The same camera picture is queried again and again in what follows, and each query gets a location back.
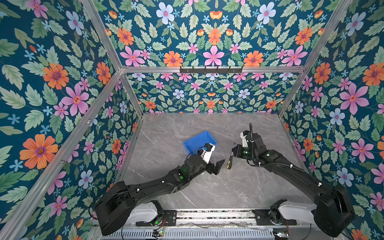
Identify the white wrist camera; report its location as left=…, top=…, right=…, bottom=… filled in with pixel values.
left=240, top=130, right=250, bottom=148
left=198, top=143, right=216, bottom=164

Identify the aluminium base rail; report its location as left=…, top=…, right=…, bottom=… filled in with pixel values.
left=92, top=208, right=343, bottom=230

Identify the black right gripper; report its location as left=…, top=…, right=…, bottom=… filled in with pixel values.
left=230, top=144, right=257, bottom=162

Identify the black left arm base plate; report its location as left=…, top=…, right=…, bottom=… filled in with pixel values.
left=135, top=210, right=178, bottom=227

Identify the black wall hook rack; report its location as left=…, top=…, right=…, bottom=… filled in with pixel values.
left=179, top=66, right=243, bottom=75

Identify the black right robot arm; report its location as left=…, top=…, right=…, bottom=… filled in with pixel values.
left=231, top=129, right=356, bottom=238

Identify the white perforated cable duct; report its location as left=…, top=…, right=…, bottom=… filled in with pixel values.
left=102, top=228, right=275, bottom=240

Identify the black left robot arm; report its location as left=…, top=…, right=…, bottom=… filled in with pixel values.
left=95, top=155, right=225, bottom=236

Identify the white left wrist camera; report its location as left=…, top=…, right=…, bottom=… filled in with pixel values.
left=198, top=143, right=216, bottom=164

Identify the black yellow screwdriver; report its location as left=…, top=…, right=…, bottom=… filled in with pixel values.
left=227, top=143, right=236, bottom=170

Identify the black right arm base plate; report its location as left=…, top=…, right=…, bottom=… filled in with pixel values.
left=252, top=209, right=298, bottom=226

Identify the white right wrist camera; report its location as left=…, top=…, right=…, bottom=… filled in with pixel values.
left=240, top=130, right=250, bottom=148

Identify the blue plastic bin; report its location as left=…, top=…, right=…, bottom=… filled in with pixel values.
left=183, top=131, right=217, bottom=154

